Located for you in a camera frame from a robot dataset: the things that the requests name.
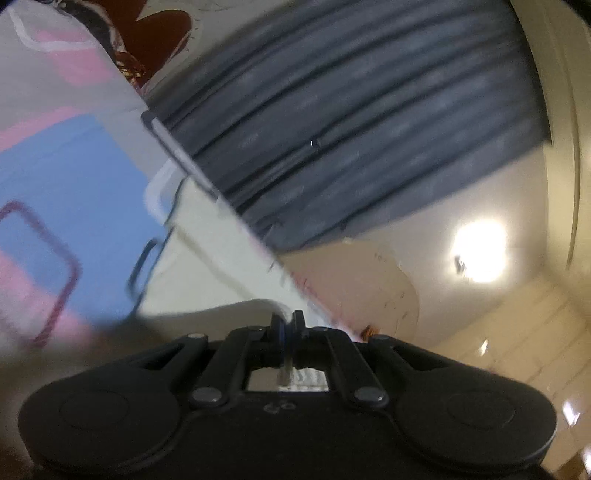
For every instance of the orange patterned pillow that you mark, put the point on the orange patterned pillow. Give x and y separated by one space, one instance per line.
369 331

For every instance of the red scalloped headboard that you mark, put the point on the red scalloped headboard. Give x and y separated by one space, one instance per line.
152 32

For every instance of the printed bed sheet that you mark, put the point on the printed bed sheet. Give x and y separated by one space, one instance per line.
69 175

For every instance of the wall lamp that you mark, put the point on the wall lamp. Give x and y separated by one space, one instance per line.
461 265

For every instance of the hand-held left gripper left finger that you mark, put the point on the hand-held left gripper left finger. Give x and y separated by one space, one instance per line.
278 339

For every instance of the dark grey ribbed mat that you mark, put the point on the dark grey ribbed mat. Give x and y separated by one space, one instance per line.
351 115

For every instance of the dark patterned pillow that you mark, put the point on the dark patterned pillow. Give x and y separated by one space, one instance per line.
129 69

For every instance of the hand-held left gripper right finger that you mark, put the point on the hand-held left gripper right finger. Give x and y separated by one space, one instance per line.
299 337

